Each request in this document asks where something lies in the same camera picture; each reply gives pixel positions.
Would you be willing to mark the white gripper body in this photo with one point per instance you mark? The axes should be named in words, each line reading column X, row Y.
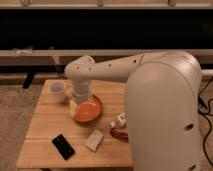
column 75, row 100

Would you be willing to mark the red-brown pepper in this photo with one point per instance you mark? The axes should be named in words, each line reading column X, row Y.
column 116, row 133

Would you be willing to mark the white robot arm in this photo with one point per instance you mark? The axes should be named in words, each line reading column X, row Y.
column 161, row 105

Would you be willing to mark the orange bowl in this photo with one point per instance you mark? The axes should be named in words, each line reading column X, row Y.
column 86, row 111

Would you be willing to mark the white plastic cup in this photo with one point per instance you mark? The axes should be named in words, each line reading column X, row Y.
column 57, row 89

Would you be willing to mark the wooden table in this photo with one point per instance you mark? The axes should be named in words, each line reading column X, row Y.
column 51, row 119

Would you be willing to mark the small white toy object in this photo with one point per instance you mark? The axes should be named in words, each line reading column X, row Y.
column 120, row 121

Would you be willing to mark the beige sponge block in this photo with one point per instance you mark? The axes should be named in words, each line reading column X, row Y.
column 94, row 140

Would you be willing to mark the black smartphone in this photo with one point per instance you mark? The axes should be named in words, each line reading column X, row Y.
column 63, row 147

